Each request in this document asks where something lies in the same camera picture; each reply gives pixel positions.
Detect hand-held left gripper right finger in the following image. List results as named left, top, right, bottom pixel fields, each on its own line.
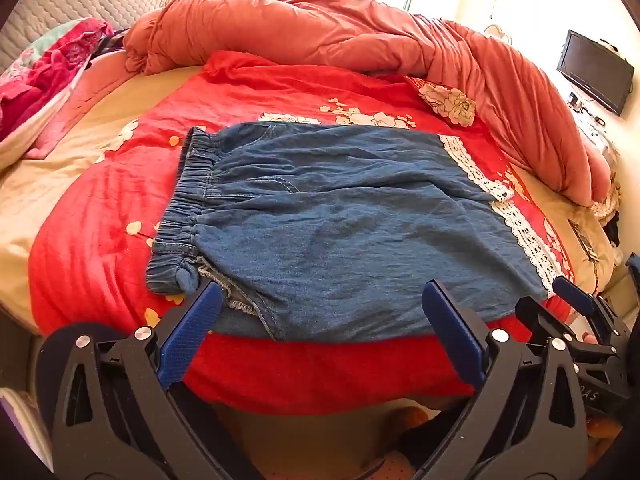
left=421, top=280, right=592, bottom=480

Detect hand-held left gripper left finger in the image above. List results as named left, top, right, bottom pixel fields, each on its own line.
left=50, top=281, right=261, bottom=480

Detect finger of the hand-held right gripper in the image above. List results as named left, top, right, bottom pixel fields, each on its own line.
left=515, top=297, right=590, bottom=357
left=553, top=275, right=630, bottom=357

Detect blue denim lace-trimmed pants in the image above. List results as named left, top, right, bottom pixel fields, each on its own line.
left=145, top=121, right=564, bottom=344

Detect red floral blanket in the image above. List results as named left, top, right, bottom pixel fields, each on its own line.
left=27, top=50, right=577, bottom=417

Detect black flat television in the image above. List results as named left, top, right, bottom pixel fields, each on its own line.
left=556, top=29, right=635, bottom=117

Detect pale pink quilted blanket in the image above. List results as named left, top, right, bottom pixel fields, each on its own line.
left=0, top=52, right=143, bottom=172

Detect pink floral cloth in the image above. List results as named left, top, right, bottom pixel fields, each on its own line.
left=0, top=17, right=117, bottom=142

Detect salmon comforter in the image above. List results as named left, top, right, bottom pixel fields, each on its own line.
left=122, top=0, right=614, bottom=209

